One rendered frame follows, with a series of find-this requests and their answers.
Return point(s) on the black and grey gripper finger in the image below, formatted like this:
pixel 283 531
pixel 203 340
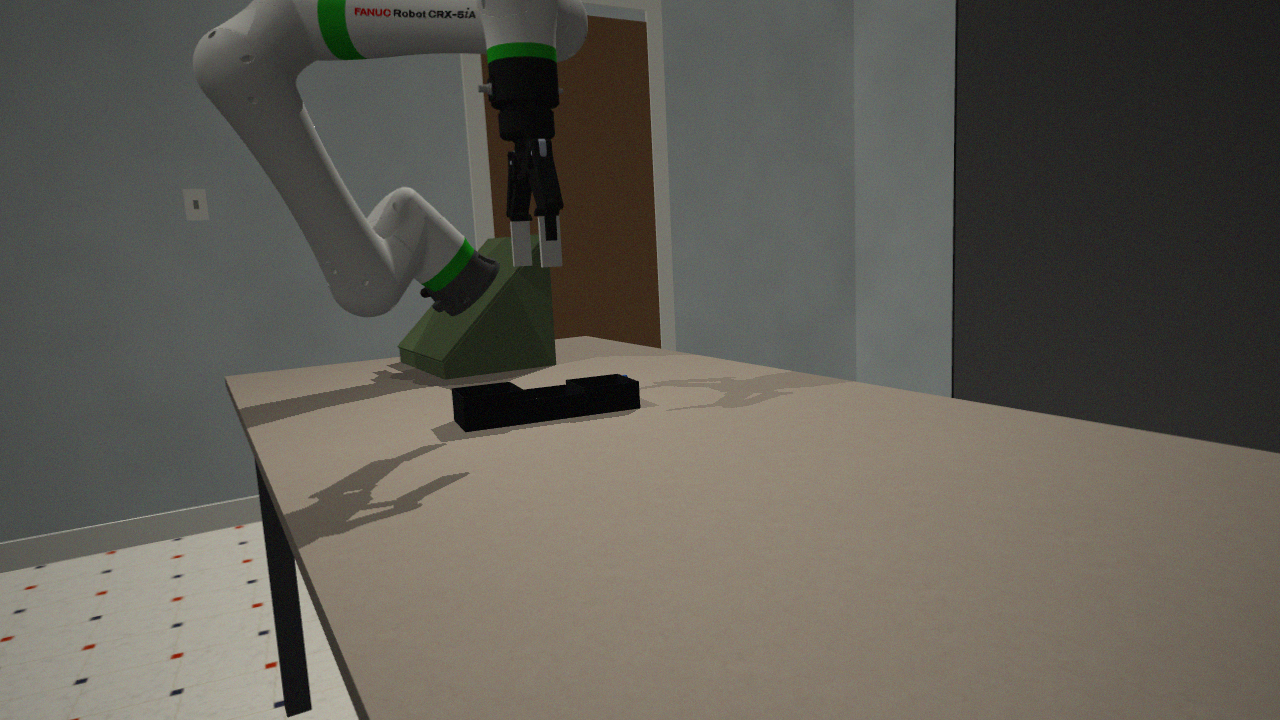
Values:
pixel 518 200
pixel 544 184

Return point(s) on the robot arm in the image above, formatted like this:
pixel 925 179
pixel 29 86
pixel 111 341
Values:
pixel 248 69

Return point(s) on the black three-compartment bin rack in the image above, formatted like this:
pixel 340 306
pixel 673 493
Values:
pixel 505 404

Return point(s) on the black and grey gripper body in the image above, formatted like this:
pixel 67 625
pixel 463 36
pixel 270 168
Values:
pixel 522 124

